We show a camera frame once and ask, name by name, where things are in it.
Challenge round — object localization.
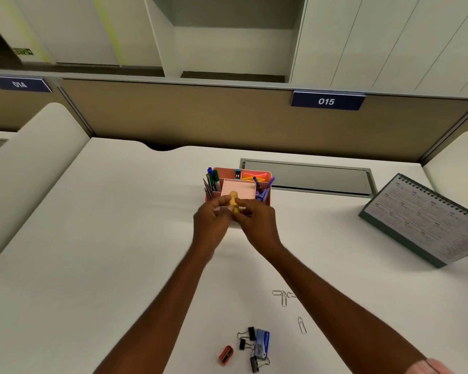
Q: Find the person's right hand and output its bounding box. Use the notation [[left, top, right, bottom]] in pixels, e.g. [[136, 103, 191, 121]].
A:
[[233, 197, 284, 258]]

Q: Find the person's left hand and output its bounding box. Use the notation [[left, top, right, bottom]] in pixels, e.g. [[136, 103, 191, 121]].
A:
[[192, 195, 236, 263]]

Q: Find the pink desk organizer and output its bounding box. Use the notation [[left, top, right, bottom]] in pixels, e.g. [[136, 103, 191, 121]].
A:
[[204, 167, 276, 230]]

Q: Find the orange sticky note pad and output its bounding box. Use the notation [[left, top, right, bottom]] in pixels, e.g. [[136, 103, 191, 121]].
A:
[[241, 171, 272, 183]]

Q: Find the blue staple box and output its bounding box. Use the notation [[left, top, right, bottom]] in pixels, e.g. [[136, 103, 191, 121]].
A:
[[254, 329, 270, 361]]

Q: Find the red pencil sharpener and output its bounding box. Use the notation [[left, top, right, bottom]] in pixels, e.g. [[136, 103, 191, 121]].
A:
[[218, 345, 234, 367]]

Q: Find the green spiral desk calendar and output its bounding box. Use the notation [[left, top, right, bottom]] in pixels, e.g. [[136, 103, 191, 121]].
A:
[[358, 173, 468, 269]]

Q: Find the person's left forearm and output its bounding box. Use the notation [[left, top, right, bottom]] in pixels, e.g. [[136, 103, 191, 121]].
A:
[[93, 245, 219, 374]]

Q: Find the person's right forearm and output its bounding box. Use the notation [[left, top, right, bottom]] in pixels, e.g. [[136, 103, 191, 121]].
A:
[[263, 245, 430, 374]]

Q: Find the beige partition panel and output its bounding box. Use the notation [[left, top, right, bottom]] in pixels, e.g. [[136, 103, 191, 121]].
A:
[[0, 77, 93, 139], [421, 109, 468, 164], [58, 78, 468, 164]]

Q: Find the blue number sign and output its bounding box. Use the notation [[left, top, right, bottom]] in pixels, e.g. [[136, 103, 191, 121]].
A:
[[0, 75, 54, 93], [290, 90, 367, 112]]

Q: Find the white open shelf unit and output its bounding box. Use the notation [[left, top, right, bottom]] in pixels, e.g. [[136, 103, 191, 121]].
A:
[[0, 0, 307, 84]]

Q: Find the white side divider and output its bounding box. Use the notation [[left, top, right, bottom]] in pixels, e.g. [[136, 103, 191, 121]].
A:
[[0, 103, 91, 269], [423, 130, 468, 285]]

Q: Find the pink plaid sleeve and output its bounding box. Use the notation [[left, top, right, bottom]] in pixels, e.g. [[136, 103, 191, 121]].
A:
[[405, 358, 453, 374]]

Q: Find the white panelled cabinet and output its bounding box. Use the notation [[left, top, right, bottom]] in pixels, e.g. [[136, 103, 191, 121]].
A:
[[290, 0, 468, 100]]

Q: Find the grey cable tray cover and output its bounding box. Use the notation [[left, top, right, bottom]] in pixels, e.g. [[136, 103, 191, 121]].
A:
[[240, 158, 377, 197]]

